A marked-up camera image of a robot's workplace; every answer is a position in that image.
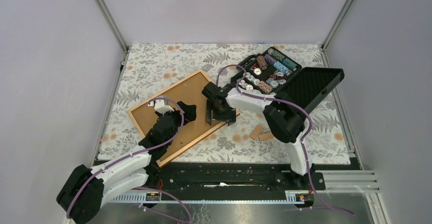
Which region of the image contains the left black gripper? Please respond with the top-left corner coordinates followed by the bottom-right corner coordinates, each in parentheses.
top-left (155, 101), bottom-right (196, 146)

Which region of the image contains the brown cardboard backing board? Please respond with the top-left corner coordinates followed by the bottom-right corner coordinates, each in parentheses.
top-left (131, 72), bottom-right (224, 164)

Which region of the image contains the wooden picture frame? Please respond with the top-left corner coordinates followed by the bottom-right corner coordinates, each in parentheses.
top-left (127, 69), bottom-right (241, 168)

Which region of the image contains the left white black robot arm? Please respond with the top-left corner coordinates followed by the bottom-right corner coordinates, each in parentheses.
top-left (56, 96), bottom-right (197, 223)

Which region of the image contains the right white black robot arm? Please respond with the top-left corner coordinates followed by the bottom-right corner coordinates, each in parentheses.
top-left (202, 82), bottom-right (320, 189)

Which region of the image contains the small wooden block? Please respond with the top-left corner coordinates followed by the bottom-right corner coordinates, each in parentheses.
top-left (250, 124), bottom-right (263, 140)
top-left (258, 132), bottom-right (274, 141)

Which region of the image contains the floral patterned table mat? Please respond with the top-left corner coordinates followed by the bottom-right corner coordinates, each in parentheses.
top-left (97, 44), bottom-right (350, 165)

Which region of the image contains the black poker chip case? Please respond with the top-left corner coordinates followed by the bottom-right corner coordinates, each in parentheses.
top-left (239, 47), bottom-right (345, 113)

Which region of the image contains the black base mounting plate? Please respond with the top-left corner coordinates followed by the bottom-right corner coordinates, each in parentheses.
top-left (93, 158), bottom-right (360, 201)

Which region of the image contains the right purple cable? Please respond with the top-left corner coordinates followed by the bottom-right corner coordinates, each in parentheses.
top-left (215, 64), bottom-right (355, 216)

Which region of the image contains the purple cable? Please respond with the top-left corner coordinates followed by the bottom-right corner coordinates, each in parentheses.
top-left (66, 97), bottom-right (193, 224)
top-left (215, 64), bottom-right (355, 216)

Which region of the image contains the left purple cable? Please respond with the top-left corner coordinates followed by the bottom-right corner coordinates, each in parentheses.
top-left (66, 97), bottom-right (193, 224)

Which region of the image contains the aluminium rail frame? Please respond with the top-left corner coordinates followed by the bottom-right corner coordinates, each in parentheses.
top-left (92, 170), bottom-right (389, 223)

